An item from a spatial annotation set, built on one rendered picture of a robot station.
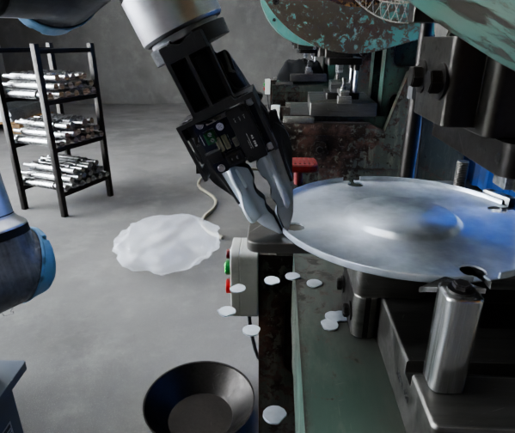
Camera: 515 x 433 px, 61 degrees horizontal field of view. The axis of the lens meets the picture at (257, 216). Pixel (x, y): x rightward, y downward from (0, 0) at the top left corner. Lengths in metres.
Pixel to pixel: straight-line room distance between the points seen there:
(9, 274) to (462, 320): 0.64
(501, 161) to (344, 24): 1.41
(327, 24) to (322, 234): 1.39
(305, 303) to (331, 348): 0.09
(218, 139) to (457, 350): 0.26
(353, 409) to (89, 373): 1.18
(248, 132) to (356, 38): 1.45
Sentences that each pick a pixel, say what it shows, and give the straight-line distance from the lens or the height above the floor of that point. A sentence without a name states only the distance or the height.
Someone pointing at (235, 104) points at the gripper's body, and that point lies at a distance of 0.37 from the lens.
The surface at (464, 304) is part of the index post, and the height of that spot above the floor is 0.79.
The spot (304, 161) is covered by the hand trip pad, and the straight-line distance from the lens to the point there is 0.82.
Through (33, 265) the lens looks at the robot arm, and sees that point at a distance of 0.80.
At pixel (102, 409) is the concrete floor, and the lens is 1.42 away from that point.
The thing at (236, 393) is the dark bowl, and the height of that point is 0.03.
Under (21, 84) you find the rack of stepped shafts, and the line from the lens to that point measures 2.83.
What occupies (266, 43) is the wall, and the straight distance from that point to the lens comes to 7.08.
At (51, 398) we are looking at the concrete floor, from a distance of 1.51.
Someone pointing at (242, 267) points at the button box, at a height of 0.60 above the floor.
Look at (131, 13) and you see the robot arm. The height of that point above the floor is 0.99.
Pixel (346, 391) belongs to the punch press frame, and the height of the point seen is 0.65.
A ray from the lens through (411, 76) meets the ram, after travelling 0.52.
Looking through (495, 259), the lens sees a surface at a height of 0.78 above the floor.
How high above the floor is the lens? 0.97
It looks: 22 degrees down
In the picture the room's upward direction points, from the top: straight up
